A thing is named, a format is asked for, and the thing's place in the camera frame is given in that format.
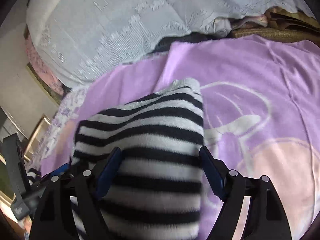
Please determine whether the black white striped sweater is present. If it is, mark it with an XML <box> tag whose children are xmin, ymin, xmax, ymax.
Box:
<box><xmin>71</xmin><ymin>78</ymin><xmax>204</xmax><ymax>239</ymax></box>

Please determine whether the dark navy striped garment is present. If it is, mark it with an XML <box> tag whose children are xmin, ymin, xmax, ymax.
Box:
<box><xmin>27</xmin><ymin>168</ymin><xmax>41</xmax><ymax>185</ymax></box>

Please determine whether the floral lavender bedsheet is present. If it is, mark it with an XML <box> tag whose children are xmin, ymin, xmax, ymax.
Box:
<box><xmin>25</xmin><ymin>85</ymin><xmax>89</xmax><ymax>174</ymax></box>

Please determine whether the wooden framed furniture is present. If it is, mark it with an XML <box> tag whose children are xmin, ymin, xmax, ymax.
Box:
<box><xmin>1</xmin><ymin>108</ymin><xmax>51</xmax><ymax>206</ymax></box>

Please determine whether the pink floral pillow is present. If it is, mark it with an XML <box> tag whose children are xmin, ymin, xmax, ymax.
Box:
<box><xmin>23</xmin><ymin>25</ymin><xmax>71</xmax><ymax>105</ymax></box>

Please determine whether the purple fleece blanket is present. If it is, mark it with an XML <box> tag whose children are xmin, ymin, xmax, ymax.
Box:
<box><xmin>39</xmin><ymin>34</ymin><xmax>320</xmax><ymax>240</ymax></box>

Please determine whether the white lace cover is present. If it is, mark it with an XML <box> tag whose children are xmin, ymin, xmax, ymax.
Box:
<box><xmin>27</xmin><ymin>0</ymin><xmax>313</xmax><ymax>88</ymax></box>

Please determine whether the brown woven mat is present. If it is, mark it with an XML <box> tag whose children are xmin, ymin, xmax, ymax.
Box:
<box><xmin>228</xmin><ymin>7</ymin><xmax>319</xmax><ymax>46</ymax></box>

